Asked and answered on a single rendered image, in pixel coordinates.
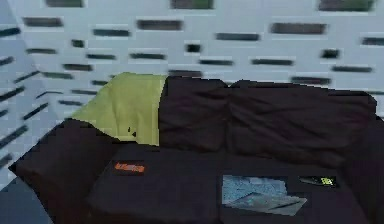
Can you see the grey open laptop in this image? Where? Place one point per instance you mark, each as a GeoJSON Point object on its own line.
{"type": "Point", "coordinates": [256, 195]}

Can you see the yellow-green blanket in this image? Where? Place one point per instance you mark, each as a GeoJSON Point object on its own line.
{"type": "Point", "coordinates": [126, 103]}

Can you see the black remote control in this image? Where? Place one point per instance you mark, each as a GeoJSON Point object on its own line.
{"type": "Point", "coordinates": [318, 181]}

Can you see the dark brown sofa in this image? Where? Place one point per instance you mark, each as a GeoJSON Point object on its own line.
{"type": "Point", "coordinates": [260, 113]}

